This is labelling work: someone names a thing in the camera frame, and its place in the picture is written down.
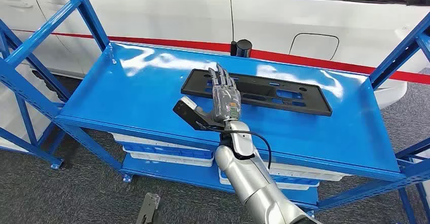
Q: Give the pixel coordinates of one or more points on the black plastic plate frame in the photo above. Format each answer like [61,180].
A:
[198,88]

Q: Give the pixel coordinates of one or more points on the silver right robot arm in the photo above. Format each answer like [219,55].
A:
[255,182]

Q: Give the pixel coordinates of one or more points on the blue metal shelf rack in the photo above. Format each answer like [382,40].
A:
[55,163]
[134,91]

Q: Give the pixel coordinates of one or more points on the black cylinder sensor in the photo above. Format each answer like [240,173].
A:
[242,48]

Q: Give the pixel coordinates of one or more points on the white car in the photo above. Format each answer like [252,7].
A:
[168,11]

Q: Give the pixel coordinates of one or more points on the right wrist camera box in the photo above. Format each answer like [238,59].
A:
[188,115]

